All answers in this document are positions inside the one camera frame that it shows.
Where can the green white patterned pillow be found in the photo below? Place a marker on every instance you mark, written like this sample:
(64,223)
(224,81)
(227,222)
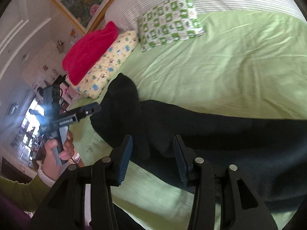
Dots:
(169,21)

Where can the person's left hand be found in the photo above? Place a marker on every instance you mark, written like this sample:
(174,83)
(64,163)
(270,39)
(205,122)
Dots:
(49,166)

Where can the left forearm green sleeve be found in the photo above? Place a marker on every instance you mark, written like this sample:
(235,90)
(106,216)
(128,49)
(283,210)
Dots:
(28,196)

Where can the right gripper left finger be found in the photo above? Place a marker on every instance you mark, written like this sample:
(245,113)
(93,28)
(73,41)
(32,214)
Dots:
(64,205)

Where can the black pants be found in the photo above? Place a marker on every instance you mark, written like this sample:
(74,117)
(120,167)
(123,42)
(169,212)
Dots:
(271,153)

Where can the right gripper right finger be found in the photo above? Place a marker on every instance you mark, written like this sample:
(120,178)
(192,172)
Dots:
(241,205)

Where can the yellow cartoon print pillow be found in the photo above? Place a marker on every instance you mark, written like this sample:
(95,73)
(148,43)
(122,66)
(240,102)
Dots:
(97,78)

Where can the red pillow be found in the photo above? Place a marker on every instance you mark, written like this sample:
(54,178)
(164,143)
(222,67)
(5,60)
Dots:
(87,51)

